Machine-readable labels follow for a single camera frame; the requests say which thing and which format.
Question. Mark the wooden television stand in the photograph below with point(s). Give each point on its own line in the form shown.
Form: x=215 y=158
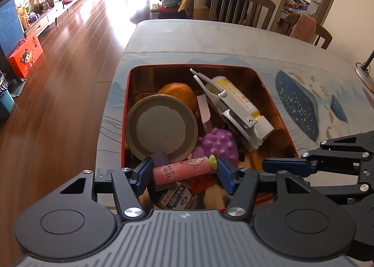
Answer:
x=55 y=12

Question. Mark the red packet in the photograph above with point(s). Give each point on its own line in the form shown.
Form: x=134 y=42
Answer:
x=201 y=185

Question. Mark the cartoon print bedding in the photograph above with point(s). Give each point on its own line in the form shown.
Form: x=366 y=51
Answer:
x=295 y=4

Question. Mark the yellow white bottle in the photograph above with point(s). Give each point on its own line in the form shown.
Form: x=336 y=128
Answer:
x=242 y=100

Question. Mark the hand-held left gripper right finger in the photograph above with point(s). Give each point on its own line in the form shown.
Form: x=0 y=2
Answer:
x=226 y=176

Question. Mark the red box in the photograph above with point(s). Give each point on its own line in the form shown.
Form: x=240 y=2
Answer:
x=140 y=80

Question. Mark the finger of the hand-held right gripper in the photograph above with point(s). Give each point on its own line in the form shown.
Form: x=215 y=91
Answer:
x=350 y=141
x=287 y=165

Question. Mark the pink notepad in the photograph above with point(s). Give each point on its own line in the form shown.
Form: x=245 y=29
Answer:
x=203 y=112

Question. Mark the beige tape roll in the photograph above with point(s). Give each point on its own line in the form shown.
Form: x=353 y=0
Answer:
x=192 y=129

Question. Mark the blue trash bin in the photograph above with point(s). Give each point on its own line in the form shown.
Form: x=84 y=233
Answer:
x=5 y=103

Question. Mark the orange gift box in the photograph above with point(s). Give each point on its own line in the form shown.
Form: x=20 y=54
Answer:
x=26 y=56

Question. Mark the orange fruit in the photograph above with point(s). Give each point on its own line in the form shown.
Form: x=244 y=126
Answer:
x=178 y=91

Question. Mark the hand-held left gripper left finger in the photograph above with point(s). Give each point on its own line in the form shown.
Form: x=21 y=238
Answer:
x=143 y=176

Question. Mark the black cabinet blue panel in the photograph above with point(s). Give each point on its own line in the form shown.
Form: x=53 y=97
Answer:
x=10 y=21

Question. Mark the pink towel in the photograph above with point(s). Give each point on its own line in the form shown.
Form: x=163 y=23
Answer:
x=304 y=27

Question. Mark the printed table mat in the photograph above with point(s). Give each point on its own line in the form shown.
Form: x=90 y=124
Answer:
x=263 y=61

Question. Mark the small purple block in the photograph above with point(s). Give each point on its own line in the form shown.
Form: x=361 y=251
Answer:
x=159 y=158

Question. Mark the small white box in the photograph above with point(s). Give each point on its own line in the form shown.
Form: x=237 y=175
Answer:
x=178 y=198

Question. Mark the purple grape toy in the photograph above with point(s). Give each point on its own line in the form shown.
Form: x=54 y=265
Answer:
x=219 y=144

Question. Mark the pink tube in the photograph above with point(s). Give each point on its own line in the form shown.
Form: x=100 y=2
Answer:
x=181 y=170

